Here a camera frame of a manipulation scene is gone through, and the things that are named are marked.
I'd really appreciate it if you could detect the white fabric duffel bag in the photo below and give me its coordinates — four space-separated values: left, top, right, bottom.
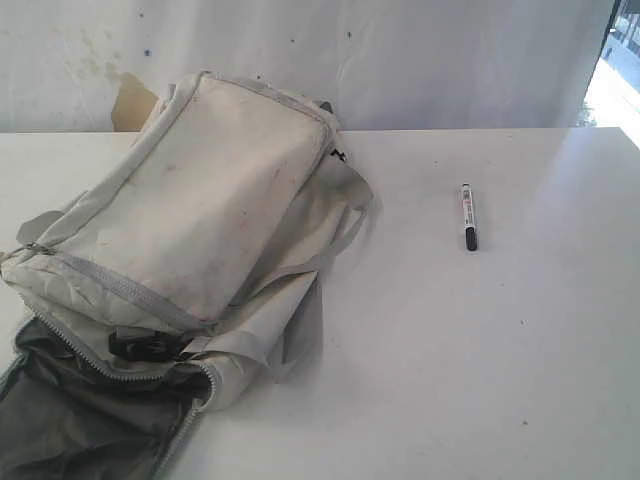
1 72 374 479

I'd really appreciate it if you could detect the black and white marker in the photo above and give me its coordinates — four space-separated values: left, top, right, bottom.
461 183 478 252

